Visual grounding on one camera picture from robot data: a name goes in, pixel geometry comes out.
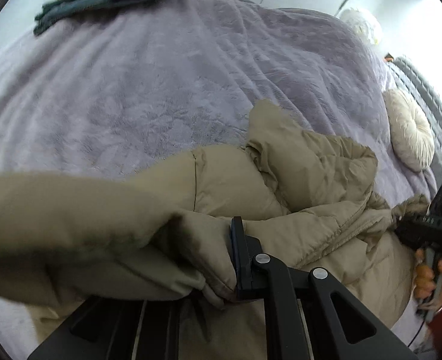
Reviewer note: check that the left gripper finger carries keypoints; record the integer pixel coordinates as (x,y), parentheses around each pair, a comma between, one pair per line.
(308,315)

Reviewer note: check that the tan puffer jacket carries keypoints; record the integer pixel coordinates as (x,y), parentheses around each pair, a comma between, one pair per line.
(310,199)

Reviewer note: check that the person right hand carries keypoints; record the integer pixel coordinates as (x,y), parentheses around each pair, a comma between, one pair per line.
(424,283)

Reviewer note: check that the round cream pleated cushion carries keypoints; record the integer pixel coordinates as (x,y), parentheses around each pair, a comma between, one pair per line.
(411,134)

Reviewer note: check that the grey quilted headboard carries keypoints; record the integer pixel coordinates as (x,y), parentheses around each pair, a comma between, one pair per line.
(408,78)

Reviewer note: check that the white patterned pillow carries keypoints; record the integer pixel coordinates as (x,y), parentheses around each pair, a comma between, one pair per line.
(362,23)

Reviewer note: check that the lavender bed blanket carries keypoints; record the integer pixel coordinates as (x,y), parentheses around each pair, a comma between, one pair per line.
(108,95)

